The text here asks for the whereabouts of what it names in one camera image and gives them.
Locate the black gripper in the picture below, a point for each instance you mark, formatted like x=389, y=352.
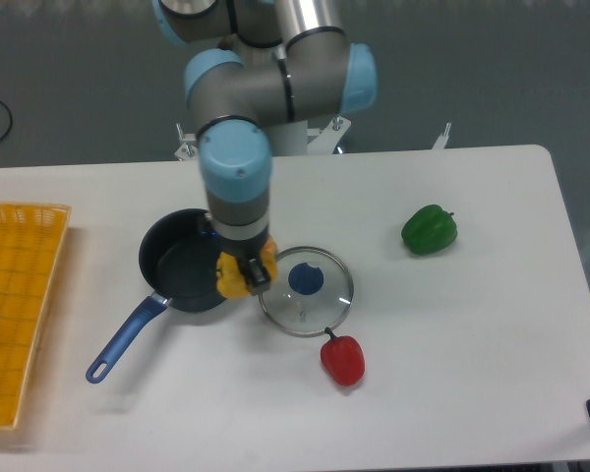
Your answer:
x=256, y=274

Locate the red bell pepper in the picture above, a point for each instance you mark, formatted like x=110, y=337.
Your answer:
x=343, y=359

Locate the green bell pepper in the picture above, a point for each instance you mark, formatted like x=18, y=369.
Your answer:
x=429, y=230

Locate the dark pot with blue handle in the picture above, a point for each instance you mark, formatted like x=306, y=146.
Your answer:
x=177, y=259

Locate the yellow bell pepper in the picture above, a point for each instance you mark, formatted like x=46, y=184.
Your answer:
x=230, y=281

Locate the white table clamp bracket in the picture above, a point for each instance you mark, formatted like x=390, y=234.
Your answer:
x=442, y=139

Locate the yellow woven basket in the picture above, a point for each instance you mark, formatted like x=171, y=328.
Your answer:
x=31, y=241

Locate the glass lid with blue knob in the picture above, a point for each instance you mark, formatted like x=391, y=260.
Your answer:
x=313, y=291

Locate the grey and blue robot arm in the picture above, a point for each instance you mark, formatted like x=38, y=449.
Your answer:
x=278, y=62

